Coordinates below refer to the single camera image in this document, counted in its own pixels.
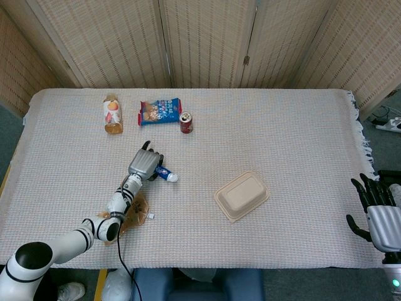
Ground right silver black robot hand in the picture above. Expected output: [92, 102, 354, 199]
[345, 172, 401, 253]

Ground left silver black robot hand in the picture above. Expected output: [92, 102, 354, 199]
[127, 140, 165, 182]

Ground small blue white bottle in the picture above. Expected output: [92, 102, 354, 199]
[155, 165, 180, 183]

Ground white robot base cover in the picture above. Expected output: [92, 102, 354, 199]
[102, 268, 134, 301]

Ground white shoe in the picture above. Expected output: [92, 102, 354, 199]
[388, 184, 401, 206]
[57, 282, 86, 301]

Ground amber spout pouch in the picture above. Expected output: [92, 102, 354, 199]
[95, 191, 156, 245]

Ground black box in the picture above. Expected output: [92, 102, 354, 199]
[375, 169, 401, 189]

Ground blue snack bag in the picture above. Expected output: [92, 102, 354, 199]
[137, 97, 184, 127]

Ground orange juice bottle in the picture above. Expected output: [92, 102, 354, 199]
[103, 94, 124, 136]

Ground red drink can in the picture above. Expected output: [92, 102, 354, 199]
[179, 112, 194, 135]

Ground white power strip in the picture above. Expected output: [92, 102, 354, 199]
[375, 117, 401, 133]

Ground beige food container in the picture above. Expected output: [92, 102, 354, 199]
[214, 170, 271, 224]

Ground white woven tablecloth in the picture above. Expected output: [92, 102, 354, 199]
[0, 87, 382, 270]

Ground woven folding screen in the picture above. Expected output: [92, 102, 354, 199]
[0, 0, 401, 122]

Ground blue chair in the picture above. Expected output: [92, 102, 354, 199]
[131, 268, 266, 301]

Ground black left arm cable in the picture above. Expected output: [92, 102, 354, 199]
[112, 178, 140, 301]

